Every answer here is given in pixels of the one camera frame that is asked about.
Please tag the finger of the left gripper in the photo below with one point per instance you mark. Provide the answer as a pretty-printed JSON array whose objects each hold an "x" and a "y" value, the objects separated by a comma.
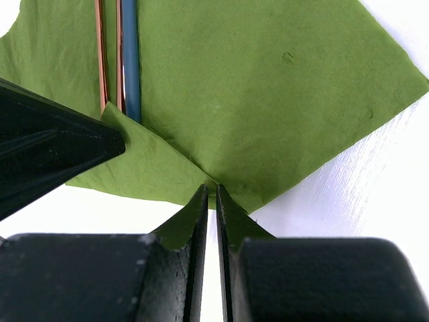
[{"x": 44, "y": 144}]

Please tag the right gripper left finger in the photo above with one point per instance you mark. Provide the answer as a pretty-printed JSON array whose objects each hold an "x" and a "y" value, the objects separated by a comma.
[{"x": 108, "y": 277}]

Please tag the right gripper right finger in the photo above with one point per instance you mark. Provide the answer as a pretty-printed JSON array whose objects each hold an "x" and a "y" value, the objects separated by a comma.
[{"x": 266, "y": 278}]

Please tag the copper fork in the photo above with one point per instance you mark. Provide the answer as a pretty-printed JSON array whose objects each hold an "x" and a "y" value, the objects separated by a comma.
[{"x": 119, "y": 60}]

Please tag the green paper napkin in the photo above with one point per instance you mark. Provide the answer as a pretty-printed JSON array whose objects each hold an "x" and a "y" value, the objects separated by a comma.
[{"x": 253, "y": 95}]

